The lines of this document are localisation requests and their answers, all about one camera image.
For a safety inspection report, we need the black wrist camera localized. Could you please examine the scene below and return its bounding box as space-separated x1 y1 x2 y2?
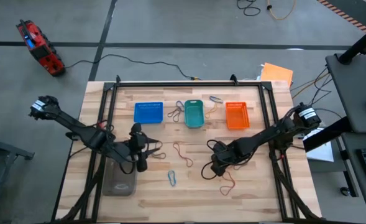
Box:
210 162 227 177
135 155 149 174

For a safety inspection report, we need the red rubber band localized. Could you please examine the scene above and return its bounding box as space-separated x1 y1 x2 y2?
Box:
172 142 194 168
219 170 236 196

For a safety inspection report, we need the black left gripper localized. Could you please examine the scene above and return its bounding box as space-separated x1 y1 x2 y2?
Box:
127 122 161 158

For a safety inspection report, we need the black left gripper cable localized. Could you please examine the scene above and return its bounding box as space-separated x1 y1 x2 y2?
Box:
119 155 137 175

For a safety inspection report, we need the white paper sheet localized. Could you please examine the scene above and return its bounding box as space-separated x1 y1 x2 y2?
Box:
305 126 335 162

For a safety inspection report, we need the orange black striped strip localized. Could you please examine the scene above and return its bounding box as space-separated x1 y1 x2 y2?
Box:
318 0 366 32

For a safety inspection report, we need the black rubber band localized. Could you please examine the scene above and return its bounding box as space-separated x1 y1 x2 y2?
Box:
172 108 183 123

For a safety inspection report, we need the orange paper folder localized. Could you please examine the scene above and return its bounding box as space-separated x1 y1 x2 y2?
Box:
260 62 295 88

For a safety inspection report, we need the grey side desk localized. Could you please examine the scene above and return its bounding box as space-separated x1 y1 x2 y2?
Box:
325 53 366 133

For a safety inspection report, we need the grey metal stand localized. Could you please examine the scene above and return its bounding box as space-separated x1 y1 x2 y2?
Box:
0 126 35 224

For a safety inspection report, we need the orange plastic basket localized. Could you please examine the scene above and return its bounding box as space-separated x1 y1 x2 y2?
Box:
225 101 251 130

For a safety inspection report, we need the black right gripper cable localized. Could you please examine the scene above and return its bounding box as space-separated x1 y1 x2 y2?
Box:
200 139 224 180

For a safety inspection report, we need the black floor cable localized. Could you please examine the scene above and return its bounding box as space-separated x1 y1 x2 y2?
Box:
236 0 262 17

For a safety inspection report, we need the dark brown rubber band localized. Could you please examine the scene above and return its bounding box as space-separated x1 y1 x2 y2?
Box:
151 141 167 160

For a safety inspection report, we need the black stand bar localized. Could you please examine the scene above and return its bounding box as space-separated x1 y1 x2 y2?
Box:
303 116 348 153

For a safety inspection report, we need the black desk cable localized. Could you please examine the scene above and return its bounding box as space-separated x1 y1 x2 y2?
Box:
308 67 333 106

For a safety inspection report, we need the tan desk cable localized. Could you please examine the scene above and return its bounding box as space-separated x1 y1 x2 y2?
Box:
291 72 331 100

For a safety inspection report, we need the yellow rubber band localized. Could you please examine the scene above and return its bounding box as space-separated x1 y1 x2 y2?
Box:
204 102 218 119

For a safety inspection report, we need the green plastic basket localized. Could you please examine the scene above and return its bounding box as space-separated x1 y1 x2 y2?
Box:
184 99 206 129

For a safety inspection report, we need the grey translucent plastic basket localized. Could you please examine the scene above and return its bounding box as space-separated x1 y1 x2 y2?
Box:
101 157 138 197

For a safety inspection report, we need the blue plastic basket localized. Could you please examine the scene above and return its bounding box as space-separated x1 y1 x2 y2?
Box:
133 101 164 124

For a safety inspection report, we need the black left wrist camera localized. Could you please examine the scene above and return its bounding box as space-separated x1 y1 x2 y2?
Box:
135 155 149 174

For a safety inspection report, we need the red portable power station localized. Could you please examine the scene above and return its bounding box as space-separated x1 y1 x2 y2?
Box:
16 19 66 77

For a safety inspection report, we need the grey desk shelf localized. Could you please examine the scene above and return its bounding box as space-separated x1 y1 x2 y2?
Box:
341 132 366 210

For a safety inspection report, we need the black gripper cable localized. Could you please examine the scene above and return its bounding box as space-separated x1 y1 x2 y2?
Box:
200 139 224 180
119 155 137 175

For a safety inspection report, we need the yellow floor cable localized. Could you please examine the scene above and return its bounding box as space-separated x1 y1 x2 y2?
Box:
265 0 297 21

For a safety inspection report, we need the black stand pole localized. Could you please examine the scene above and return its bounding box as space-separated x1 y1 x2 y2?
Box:
339 27 366 65

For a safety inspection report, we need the black power cable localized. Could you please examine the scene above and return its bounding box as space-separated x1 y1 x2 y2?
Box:
65 54 199 81

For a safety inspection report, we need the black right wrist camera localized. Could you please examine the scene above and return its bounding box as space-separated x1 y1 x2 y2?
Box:
210 162 227 177

